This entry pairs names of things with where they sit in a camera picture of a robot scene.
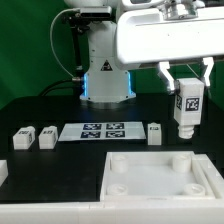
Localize grey camera on mount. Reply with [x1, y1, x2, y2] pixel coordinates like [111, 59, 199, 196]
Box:
[80, 6, 112, 18]

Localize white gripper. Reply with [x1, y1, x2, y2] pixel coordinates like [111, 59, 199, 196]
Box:
[115, 6, 224, 94]

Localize grey camera cable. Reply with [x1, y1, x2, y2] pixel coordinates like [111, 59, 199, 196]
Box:
[49, 7, 83, 81]

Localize white obstacle wall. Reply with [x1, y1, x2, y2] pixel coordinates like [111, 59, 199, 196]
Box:
[0, 199, 224, 224]
[196, 154, 224, 199]

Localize white square tabletop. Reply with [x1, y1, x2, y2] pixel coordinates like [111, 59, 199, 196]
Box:
[100, 151, 216, 201]

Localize black base cables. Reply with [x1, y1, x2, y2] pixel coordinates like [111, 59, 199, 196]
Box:
[39, 78, 84, 98]

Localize white right obstacle wall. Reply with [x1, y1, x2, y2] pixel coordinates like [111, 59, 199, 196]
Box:
[196, 154, 224, 199]

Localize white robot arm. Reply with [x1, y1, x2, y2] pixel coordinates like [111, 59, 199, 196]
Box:
[64, 0, 224, 106]

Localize white front obstacle wall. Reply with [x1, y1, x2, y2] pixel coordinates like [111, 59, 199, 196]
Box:
[0, 199, 224, 224]

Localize sheet with fiducial markers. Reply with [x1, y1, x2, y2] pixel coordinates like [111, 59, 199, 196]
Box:
[59, 122, 146, 142]

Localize white left obstacle block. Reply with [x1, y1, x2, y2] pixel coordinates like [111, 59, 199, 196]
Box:
[0, 160, 8, 187]

